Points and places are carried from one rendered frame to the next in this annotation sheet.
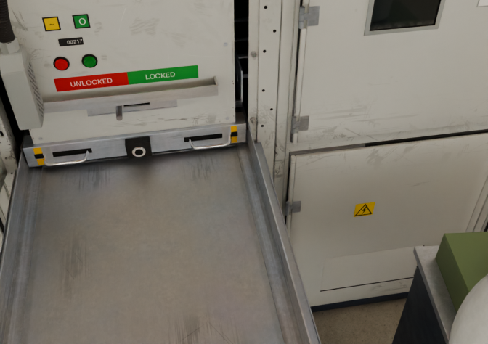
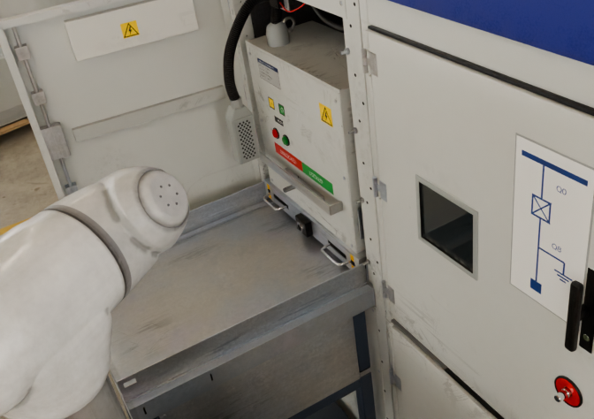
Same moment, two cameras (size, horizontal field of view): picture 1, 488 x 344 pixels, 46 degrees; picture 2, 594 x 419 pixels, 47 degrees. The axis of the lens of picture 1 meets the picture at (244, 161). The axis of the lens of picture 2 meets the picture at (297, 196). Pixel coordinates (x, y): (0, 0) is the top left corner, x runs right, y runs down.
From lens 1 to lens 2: 1.49 m
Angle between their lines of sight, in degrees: 59
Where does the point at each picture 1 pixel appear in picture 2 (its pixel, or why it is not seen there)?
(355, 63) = (417, 263)
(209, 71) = (338, 194)
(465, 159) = not seen: outside the picture
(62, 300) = (166, 262)
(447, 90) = (502, 369)
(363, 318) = not seen: outside the picture
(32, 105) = (235, 146)
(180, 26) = (321, 145)
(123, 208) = (254, 251)
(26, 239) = (207, 226)
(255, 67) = (365, 213)
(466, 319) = not seen: outside the picture
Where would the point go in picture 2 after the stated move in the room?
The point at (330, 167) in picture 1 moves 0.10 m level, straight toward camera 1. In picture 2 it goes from (416, 364) to (376, 372)
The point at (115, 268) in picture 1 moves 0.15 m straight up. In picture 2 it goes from (199, 270) to (187, 228)
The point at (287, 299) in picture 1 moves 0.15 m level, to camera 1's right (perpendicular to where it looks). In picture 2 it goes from (200, 361) to (214, 406)
